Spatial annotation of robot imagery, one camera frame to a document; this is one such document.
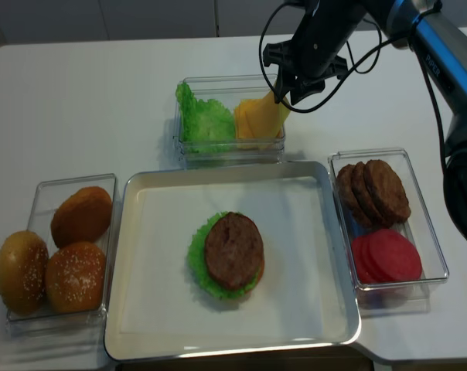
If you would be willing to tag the sesame bun in front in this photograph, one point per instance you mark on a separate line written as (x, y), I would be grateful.
(75, 278)

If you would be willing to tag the front brown patty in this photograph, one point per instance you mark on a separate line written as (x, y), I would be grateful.
(387, 191)

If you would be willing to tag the clear lettuce cheese container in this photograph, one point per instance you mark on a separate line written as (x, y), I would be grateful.
(230, 91)

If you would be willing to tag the middle red tomato slice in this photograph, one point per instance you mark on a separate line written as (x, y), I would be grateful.
(365, 259)

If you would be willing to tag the clear bun container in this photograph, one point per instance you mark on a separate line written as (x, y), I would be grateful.
(48, 197)

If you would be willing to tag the brown patty on tray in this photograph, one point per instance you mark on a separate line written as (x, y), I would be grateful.
(234, 250)

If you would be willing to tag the plain brown bun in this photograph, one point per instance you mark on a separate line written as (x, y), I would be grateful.
(84, 216)

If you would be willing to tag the silver metal tray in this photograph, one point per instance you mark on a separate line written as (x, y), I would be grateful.
(125, 346)

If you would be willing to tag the sesame bun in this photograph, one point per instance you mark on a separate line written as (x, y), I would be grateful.
(23, 260)
(75, 278)

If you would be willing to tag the rear brown patty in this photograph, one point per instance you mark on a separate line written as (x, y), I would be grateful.
(344, 183)

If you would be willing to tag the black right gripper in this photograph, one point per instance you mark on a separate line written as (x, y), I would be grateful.
(311, 55)

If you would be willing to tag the rear red tomato slice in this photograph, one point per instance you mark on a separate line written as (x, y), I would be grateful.
(356, 263)

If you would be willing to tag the white paper liner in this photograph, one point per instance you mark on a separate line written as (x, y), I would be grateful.
(300, 295)

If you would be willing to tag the yellow cheese slice stack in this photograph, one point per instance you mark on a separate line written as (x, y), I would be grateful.
(243, 128)

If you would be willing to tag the red tomato slice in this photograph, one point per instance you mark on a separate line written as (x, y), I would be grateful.
(393, 256)
(356, 263)
(365, 259)

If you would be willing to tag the lettuce leaf under patty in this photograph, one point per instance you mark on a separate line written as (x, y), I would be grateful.
(196, 262)

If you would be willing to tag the sesame bun at left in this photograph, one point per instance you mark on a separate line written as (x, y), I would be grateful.
(23, 260)

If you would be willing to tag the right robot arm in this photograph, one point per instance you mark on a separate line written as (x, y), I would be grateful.
(441, 49)

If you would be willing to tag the front red tomato slice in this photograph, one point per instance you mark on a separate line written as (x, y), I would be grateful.
(393, 256)

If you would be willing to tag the green lettuce in container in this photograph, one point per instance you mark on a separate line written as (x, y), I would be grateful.
(203, 120)

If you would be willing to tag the clear patty tomato container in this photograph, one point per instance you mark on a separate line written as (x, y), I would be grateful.
(418, 229)

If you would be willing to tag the middle brown patty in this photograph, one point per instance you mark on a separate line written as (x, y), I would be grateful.
(364, 199)

